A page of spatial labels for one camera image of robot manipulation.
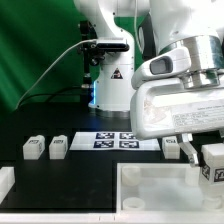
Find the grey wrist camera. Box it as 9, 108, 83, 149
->
131, 47, 191, 89

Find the black camera on mount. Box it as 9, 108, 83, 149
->
77, 20, 129, 66

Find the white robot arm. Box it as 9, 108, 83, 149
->
73, 0, 224, 166

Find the white square tabletop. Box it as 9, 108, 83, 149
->
116, 163, 224, 224

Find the white sheet with fiducial tags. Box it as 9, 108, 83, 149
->
70, 132, 160, 151

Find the black cable on table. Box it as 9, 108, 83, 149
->
18, 85, 93, 107

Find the grey camera cable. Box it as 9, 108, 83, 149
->
14, 38, 98, 110

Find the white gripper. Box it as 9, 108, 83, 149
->
130, 78, 224, 167

